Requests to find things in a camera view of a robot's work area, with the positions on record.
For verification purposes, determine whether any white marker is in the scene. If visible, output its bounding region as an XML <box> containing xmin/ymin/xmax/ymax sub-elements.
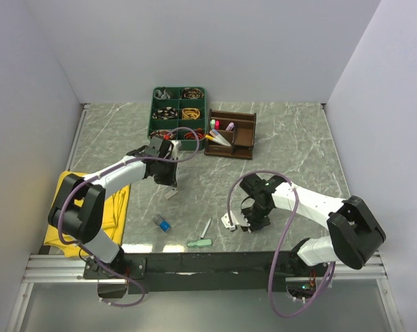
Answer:
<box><xmin>200</xmin><ymin>218</ymin><xmax>212</xmax><ymax>239</ymax></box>

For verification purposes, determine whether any yellow capped white pen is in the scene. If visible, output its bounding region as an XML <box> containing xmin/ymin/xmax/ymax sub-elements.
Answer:
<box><xmin>205</xmin><ymin>135</ymin><xmax>230</xmax><ymax>146</ymax></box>

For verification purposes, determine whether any blue capped white pen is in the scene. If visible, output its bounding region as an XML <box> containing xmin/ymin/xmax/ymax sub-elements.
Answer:
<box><xmin>210</xmin><ymin>129</ymin><xmax>231</xmax><ymax>147</ymax></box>

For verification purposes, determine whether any lilac pastel highlighter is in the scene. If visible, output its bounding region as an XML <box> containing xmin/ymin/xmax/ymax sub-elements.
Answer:
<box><xmin>225</xmin><ymin>122</ymin><xmax>234</xmax><ymax>131</ymax></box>

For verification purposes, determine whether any brown wooden desk organizer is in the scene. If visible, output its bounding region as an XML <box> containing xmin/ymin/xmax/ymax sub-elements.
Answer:
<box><xmin>205</xmin><ymin>109</ymin><xmax>257</xmax><ymax>160</ymax></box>

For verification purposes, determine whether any orange capped white pen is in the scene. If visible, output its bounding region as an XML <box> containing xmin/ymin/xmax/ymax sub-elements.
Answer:
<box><xmin>205</xmin><ymin>130</ymin><xmax>231</xmax><ymax>147</ymax></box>

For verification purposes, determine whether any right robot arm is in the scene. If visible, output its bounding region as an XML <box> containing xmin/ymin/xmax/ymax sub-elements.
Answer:
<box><xmin>239</xmin><ymin>174</ymin><xmax>387</xmax><ymax>275</ymax></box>

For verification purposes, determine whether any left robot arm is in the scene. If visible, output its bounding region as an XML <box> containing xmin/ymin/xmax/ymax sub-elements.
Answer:
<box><xmin>48</xmin><ymin>137</ymin><xmax>181</xmax><ymax>278</ymax></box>

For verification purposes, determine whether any small grey eraser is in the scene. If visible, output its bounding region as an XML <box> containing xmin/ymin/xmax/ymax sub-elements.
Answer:
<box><xmin>164</xmin><ymin>190</ymin><xmax>178</xmax><ymax>200</ymax></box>

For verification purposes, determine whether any blue capped glue stick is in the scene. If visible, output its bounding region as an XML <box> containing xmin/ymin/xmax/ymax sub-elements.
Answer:
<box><xmin>153</xmin><ymin>214</ymin><xmax>171</xmax><ymax>232</ymax></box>

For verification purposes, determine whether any short mint green highlighter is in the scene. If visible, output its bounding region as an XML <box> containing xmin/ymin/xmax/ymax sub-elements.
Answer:
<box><xmin>187</xmin><ymin>239</ymin><xmax>213</xmax><ymax>248</ymax></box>

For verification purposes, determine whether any green compartment tray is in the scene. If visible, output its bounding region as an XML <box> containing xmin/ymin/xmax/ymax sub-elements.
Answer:
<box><xmin>147</xmin><ymin>86</ymin><xmax>207</xmax><ymax>151</ymax></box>

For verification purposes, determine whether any black base bar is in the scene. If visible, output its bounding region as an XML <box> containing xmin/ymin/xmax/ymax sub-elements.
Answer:
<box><xmin>83</xmin><ymin>251</ymin><xmax>328</xmax><ymax>294</ymax></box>

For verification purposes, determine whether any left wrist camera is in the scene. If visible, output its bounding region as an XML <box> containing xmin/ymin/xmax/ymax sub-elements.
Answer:
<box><xmin>165</xmin><ymin>135</ymin><xmax>181</xmax><ymax>160</ymax></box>

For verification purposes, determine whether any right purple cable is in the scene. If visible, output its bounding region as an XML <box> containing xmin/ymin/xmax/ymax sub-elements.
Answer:
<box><xmin>227</xmin><ymin>170</ymin><xmax>336</xmax><ymax>319</ymax></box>

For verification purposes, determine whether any purple cable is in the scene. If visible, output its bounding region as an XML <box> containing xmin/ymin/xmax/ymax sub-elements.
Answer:
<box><xmin>227</xmin><ymin>170</ymin><xmax>336</xmax><ymax>319</ymax></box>
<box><xmin>57</xmin><ymin>127</ymin><xmax>200</xmax><ymax>308</ymax></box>

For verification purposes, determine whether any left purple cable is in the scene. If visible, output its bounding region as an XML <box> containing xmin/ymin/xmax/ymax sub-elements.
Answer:
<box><xmin>57</xmin><ymin>127</ymin><xmax>200</xmax><ymax>308</ymax></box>

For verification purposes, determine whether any aluminium rail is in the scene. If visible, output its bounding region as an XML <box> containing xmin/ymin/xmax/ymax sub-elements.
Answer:
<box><xmin>21</xmin><ymin>253</ymin><xmax>388</xmax><ymax>284</ymax></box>

